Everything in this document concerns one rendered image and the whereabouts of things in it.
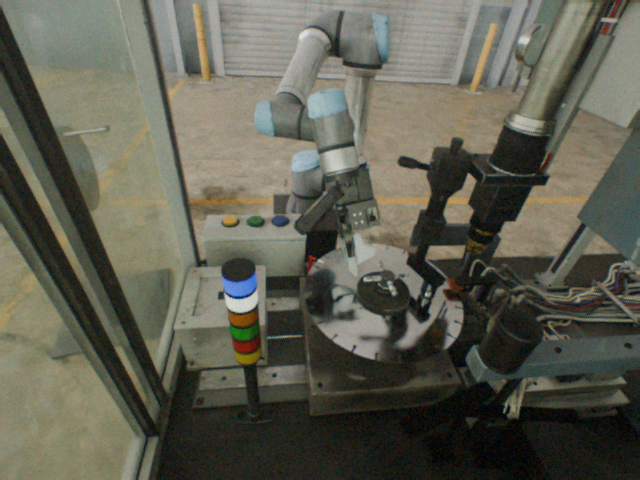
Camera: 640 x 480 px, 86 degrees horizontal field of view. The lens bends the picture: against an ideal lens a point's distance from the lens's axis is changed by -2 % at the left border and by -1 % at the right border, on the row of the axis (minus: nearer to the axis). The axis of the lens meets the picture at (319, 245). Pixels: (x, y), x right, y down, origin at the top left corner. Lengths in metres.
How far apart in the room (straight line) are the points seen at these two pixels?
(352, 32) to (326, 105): 0.43
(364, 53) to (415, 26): 5.75
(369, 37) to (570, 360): 0.86
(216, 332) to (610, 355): 0.67
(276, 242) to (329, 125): 0.41
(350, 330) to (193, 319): 0.32
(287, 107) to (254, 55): 5.68
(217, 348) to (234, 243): 0.30
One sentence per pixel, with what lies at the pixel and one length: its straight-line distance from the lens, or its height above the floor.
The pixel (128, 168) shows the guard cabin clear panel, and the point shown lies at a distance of 0.66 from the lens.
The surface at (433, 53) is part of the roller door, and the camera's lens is 7.01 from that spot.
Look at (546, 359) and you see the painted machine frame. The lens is 0.63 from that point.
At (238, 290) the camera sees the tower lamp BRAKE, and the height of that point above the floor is 1.14.
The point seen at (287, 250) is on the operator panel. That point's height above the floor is 0.85.
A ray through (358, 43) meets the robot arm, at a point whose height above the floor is 1.32.
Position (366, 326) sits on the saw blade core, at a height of 0.95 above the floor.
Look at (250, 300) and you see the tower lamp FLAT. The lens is 0.48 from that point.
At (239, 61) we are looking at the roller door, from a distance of 6.50.
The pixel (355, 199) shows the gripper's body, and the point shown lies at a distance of 0.69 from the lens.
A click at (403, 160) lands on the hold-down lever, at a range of 0.65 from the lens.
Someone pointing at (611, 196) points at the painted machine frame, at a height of 1.27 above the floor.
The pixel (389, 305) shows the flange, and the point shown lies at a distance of 0.71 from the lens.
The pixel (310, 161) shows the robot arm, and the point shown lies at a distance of 1.17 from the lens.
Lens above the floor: 1.47
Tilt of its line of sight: 39 degrees down
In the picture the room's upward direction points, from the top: 5 degrees clockwise
